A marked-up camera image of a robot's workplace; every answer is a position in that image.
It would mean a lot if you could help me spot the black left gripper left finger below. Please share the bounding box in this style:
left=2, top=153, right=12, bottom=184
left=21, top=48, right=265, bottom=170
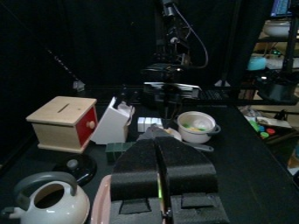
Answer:
left=108, top=137, right=164, bottom=224

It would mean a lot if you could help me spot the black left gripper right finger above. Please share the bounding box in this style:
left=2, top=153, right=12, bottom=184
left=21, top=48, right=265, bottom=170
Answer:
left=153, top=136, right=231, bottom=224

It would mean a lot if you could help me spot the dark green ribbed block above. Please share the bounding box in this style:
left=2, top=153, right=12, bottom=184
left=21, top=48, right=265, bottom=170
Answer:
left=105, top=141, right=136, bottom=163

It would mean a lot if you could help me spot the cream round toy food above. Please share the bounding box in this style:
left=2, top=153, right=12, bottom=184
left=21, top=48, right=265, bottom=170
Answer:
left=164, top=127, right=183, bottom=143

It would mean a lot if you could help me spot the pink plate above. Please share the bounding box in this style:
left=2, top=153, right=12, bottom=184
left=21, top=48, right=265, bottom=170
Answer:
left=89, top=174, right=115, bottom=224

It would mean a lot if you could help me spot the small white ribbed block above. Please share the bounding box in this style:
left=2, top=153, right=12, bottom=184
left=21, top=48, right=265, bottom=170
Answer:
left=136, top=116, right=164, bottom=133

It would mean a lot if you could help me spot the black lid with grey knob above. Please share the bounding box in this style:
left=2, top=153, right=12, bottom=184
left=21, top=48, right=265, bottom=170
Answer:
left=50, top=153, right=98, bottom=187

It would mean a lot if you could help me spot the white knife block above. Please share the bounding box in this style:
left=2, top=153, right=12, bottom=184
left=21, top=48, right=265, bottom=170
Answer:
left=89, top=96, right=136, bottom=145

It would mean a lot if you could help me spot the colourful toy set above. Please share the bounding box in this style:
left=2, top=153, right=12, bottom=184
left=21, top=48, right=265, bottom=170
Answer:
left=247, top=120, right=276, bottom=140

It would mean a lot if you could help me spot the teal cup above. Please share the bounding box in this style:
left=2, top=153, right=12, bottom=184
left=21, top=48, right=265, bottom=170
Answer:
left=247, top=55, right=268, bottom=72

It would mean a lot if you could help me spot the wooden box with red drawer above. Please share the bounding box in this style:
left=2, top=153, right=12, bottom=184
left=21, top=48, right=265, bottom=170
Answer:
left=24, top=95, right=98, bottom=154

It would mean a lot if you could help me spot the black bucket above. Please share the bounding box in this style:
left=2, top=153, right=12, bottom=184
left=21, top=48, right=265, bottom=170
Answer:
left=256, top=76, right=299, bottom=102

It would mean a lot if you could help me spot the white bowl on shelf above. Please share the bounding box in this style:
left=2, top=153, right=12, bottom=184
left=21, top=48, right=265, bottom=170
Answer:
left=263, top=19, right=292, bottom=38

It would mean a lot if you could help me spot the black metal shelf rack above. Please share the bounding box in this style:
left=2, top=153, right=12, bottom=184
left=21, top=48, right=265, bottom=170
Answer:
left=248, top=0, right=299, bottom=107

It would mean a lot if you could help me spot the computer monitor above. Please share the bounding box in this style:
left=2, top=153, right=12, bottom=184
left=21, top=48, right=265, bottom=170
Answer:
left=269, top=0, right=295, bottom=18

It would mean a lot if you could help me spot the white pot with grey handles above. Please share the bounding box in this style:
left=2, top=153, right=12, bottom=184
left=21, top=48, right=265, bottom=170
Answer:
left=176, top=110, right=221, bottom=144

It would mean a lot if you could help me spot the grey cable of robot arm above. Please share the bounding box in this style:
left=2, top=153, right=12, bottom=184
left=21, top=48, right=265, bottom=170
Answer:
left=172, top=3, right=211, bottom=70

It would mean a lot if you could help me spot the white kettle with grey handle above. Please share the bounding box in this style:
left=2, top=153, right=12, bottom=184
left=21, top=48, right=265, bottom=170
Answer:
left=0, top=171, right=90, bottom=224

